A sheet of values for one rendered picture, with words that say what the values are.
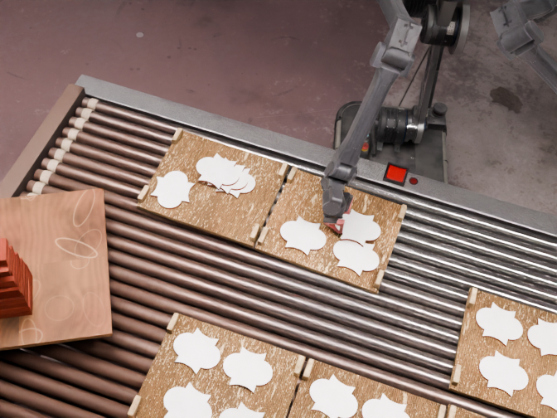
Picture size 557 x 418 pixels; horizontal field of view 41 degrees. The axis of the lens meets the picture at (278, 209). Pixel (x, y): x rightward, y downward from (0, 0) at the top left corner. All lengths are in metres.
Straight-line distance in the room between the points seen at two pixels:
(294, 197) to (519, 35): 0.87
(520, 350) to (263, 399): 0.79
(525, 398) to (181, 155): 1.34
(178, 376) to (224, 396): 0.14
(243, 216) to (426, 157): 1.39
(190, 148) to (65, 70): 1.74
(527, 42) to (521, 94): 2.15
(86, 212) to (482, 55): 2.82
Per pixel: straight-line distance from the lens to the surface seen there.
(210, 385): 2.19
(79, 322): 2.19
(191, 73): 4.17
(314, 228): 2.44
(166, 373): 2.21
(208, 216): 2.46
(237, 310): 2.31
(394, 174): 2.64
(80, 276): 2.26
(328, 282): 2.38
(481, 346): 2.37
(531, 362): 2.40
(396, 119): 3.51
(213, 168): 2.53
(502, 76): 4.47
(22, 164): 2.64
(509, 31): 2.23
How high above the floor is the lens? 2.98
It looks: 56 degrees down
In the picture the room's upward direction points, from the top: 7 degrees clockwise
